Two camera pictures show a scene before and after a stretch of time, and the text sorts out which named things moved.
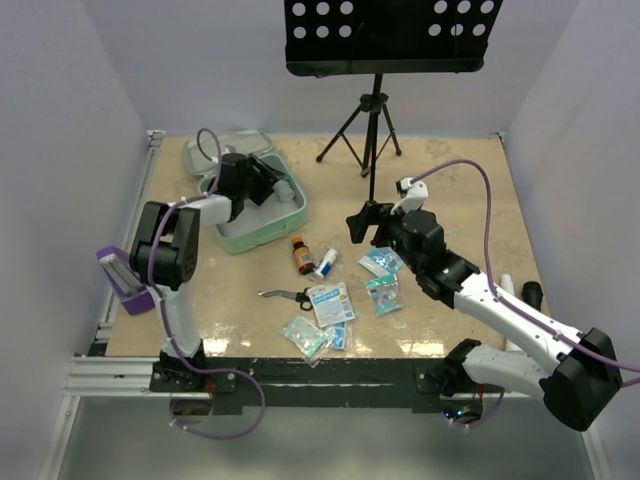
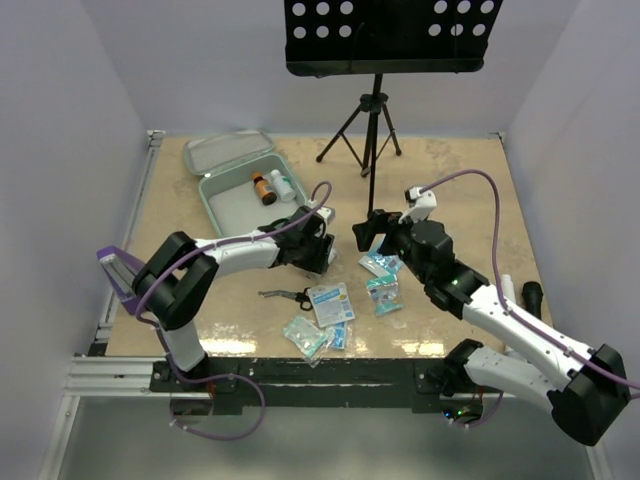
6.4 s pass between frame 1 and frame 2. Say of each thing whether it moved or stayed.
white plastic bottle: stayed
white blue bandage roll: stayed
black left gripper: moved
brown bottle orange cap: moved
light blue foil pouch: stayed
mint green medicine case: stayed
